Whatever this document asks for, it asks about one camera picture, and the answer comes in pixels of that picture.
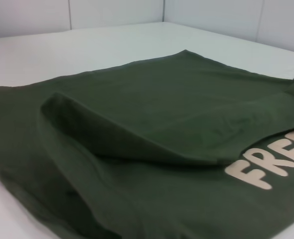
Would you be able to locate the dark green shirt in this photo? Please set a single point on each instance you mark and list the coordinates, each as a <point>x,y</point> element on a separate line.
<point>147,139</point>

